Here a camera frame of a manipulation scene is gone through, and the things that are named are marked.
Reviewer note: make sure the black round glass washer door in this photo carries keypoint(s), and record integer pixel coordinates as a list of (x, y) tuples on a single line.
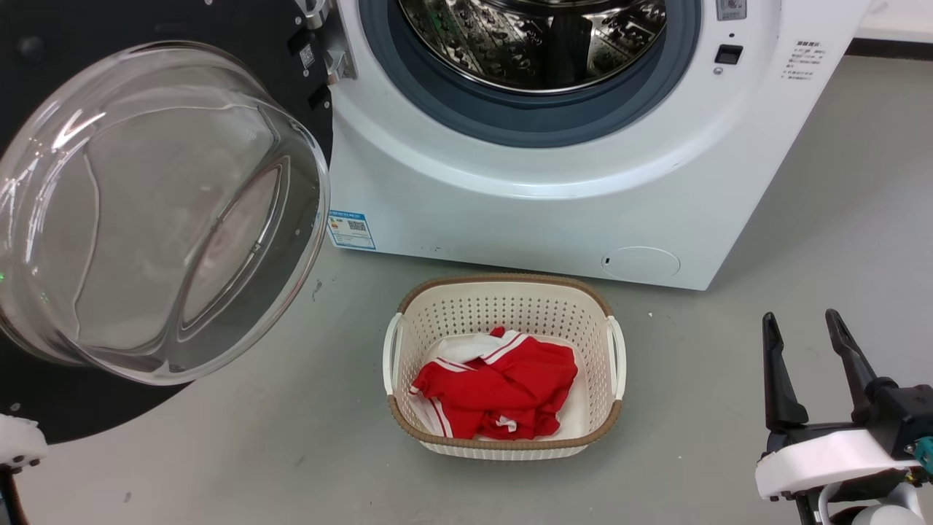
[(146, 219)]

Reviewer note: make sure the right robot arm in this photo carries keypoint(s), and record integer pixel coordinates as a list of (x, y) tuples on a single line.
[(885, 514)]

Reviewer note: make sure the cream perforated laundry basket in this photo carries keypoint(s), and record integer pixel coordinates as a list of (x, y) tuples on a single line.
[(503, 306)]

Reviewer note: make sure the blue energy label sticker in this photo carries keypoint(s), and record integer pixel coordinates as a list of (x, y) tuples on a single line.
[(352, 230)]

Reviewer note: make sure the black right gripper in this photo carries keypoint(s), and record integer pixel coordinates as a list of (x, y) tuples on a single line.
[(904, 415)]

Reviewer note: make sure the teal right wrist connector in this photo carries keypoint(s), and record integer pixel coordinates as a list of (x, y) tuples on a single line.
[(926, 453)]

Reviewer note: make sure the red and white garment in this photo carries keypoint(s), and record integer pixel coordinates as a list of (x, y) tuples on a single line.
[(510, 386)]

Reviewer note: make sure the printed text warning label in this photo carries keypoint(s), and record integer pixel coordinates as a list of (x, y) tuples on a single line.
[(805, 60)]

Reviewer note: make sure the steel perforated washer drum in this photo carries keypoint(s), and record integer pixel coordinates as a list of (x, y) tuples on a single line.
[(532, 44)]

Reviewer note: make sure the metal washer door hinge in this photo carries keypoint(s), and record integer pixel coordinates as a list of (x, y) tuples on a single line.
[(332, 44)]

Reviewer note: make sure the white front-load washing machine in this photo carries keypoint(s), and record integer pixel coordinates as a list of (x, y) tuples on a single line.
[(510, 211)]

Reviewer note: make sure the black door latch socket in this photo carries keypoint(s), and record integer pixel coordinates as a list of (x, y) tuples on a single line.
[(728, 54)]

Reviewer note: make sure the round white filter cover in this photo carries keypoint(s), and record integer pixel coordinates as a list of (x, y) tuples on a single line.
[(640, 262)]

